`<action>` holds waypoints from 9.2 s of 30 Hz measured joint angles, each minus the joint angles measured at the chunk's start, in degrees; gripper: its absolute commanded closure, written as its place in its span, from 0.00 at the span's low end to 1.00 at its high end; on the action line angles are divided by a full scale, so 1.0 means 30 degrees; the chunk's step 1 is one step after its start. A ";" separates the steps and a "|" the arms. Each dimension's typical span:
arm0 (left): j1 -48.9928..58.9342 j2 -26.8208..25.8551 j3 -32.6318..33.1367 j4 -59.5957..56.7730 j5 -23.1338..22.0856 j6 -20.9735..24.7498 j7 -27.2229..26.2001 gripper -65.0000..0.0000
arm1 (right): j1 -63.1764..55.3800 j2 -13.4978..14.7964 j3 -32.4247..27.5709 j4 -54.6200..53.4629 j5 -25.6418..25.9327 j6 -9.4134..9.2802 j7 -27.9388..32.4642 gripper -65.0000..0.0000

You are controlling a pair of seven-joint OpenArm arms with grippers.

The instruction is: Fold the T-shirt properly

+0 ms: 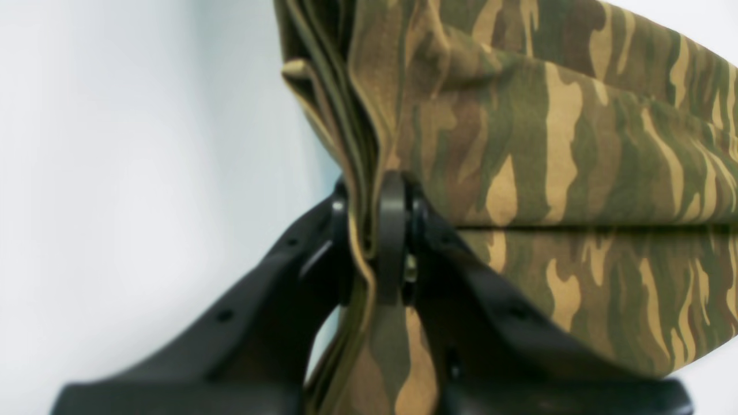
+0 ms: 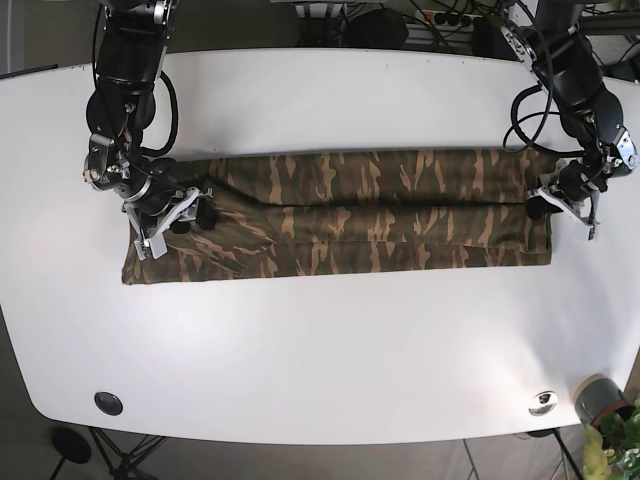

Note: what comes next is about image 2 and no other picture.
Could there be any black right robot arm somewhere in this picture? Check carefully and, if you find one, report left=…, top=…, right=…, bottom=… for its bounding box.
left=83, top=1, right=216, bottom=260

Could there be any black table grommet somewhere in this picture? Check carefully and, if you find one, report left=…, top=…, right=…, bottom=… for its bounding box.
left=94, top=391, right=124, bottom=416

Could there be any potted green plant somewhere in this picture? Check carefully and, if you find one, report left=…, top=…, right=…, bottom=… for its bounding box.
left=573, top=374, right=639, bottom=479

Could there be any silver table grommet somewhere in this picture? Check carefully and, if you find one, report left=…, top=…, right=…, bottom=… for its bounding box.
left=528, top=391, right=558, bottom=417

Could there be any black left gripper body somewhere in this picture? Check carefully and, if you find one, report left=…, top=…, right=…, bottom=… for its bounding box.
left=555, top=147, right=639, bottom=216

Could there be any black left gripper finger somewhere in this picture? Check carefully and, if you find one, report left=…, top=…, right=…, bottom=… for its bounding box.
left=575, top=195, right=600, bottom=241
left=526, top=185, right=576, bottom=220

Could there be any black tripod stand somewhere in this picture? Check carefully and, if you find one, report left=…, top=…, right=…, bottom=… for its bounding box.
left=50, top=425, right=171, bottom=480

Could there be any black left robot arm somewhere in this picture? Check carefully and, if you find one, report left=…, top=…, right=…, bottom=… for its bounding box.
left=500, top=1, right=639, bottom=235

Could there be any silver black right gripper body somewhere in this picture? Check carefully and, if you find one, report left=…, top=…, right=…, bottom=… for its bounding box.
left=83, top=135, right=187, bottom=226

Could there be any camouflage T-shirt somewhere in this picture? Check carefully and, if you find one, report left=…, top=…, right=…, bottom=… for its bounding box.
left=121, top=149, right=556, bottom=285

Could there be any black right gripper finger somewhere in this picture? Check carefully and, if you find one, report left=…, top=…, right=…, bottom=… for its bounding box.
left=132, top=187, right=213, bottom=261
left=170, top=199, right=218, bottom=235

